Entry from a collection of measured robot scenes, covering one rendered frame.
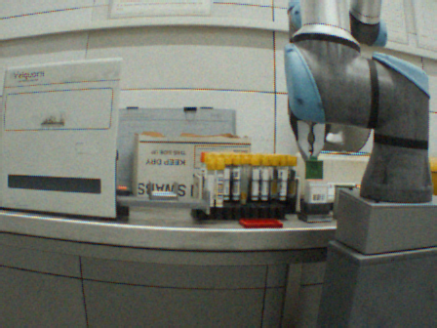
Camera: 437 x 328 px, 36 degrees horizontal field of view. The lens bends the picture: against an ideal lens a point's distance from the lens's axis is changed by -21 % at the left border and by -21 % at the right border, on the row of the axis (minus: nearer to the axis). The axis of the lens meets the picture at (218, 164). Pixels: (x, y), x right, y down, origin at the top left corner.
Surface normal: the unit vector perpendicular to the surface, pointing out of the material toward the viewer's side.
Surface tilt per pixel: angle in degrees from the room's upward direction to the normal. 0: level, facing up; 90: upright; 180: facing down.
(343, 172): 90
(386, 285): 90
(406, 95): 92
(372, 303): 90
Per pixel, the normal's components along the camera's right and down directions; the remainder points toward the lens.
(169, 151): 0.11, 0.18
